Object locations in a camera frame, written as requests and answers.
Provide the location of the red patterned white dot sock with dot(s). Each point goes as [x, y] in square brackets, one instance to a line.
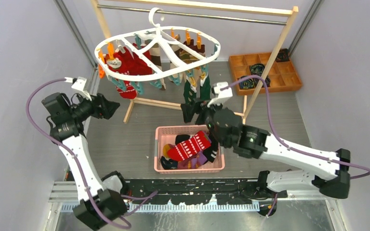
[189, 148]

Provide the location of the pink perforated plastic basket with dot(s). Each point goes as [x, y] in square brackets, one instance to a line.
[167, 134]

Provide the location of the striped beige maroon sock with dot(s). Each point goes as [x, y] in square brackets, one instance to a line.
[186, 57]

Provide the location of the wooden clothes rack frame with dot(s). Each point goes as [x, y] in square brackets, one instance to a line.
[235, 61]

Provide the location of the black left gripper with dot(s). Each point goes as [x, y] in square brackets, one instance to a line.
[102, 107]

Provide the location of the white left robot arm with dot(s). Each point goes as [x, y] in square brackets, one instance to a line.
[98, 197]

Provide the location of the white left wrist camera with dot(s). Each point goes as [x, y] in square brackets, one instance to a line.
[79, 86]

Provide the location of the rolled dark sock in tray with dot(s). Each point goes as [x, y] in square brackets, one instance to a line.
[256, 69]

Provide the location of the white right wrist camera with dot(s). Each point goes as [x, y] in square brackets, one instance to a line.
[222, 92]

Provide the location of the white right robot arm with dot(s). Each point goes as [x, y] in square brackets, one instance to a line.
[316, 169]

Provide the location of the green sock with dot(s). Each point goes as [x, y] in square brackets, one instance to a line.
[200, 88]

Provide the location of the white oval clip hanger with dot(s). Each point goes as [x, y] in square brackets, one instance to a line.
[140, 41]

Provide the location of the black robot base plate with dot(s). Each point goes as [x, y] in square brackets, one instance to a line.
[227, 191]

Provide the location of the navy santa sock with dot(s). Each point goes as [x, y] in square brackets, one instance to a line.
[168, 164]

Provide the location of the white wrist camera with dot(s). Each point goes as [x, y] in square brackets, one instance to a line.
[79, 86]
[222, 92]

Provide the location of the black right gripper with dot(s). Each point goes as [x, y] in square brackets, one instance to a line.
[189, 109]

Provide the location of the metal hanging rod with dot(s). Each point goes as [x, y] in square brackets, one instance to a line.
[227, 18]

